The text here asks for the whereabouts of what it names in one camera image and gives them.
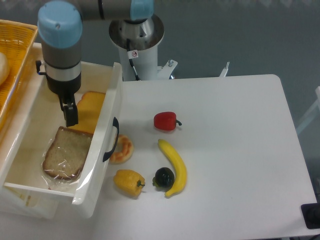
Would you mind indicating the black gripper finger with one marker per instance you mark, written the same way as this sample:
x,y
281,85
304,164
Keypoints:
x,y
70,112

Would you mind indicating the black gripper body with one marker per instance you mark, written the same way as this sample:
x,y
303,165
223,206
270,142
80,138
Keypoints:
x,y
65,90

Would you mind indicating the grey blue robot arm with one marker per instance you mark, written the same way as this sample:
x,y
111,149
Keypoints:
x,y
60,27

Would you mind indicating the open white drawer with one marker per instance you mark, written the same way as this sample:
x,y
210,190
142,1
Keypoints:
x,y
26,173

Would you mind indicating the white drawer cabinet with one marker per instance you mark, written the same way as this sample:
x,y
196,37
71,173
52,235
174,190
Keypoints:
x,y
22,202

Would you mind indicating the yellow cake slice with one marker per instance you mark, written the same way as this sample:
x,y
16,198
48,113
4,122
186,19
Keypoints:
x,y
89,108

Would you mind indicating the wrapped brown bread slice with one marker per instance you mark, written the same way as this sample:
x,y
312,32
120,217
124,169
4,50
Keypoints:
x,y
67,154

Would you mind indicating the glazed bagel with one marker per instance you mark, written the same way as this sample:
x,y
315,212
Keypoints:
x,y
123,151

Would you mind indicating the white bun in basket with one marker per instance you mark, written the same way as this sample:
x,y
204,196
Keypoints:
x,y
4,68

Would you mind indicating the orange wicker basket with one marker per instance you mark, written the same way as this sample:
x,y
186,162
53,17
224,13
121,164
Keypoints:
x,y
16,42

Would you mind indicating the yellow bell pepper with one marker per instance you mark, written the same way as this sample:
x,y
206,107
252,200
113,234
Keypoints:
x,y
129,181

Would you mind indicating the red bell pepper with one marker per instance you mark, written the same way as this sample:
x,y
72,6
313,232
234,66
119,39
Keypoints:
x,y
166,121

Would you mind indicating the dark green round fruit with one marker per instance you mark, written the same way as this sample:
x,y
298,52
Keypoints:
x,y
163,178

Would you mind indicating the black device at edge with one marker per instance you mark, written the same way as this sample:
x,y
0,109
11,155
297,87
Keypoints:
x,y
311,215

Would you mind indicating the black drawer handle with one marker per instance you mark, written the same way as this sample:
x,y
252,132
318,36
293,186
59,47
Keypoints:
x,y
113,141

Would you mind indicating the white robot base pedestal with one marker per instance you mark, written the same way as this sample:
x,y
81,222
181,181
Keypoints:
x,y
137,43

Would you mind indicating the white frame at right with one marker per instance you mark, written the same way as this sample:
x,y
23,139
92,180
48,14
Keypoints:
x,y
312,112

